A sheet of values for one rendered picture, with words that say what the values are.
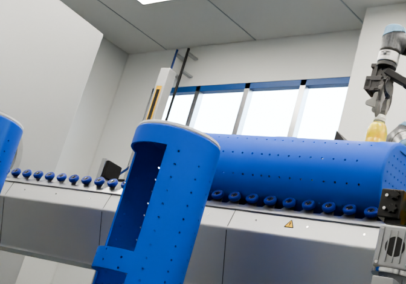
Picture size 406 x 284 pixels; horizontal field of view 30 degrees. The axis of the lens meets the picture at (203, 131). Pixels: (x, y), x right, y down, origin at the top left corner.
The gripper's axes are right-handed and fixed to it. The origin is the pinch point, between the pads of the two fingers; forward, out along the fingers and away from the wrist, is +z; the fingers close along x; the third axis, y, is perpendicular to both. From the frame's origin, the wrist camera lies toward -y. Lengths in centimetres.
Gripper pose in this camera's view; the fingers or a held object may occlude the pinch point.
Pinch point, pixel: (380, 115)
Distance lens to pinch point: 270.7
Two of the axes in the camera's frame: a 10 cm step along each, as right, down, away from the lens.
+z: -2.8, 9.1, -3.0
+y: -8.0, -0.5, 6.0
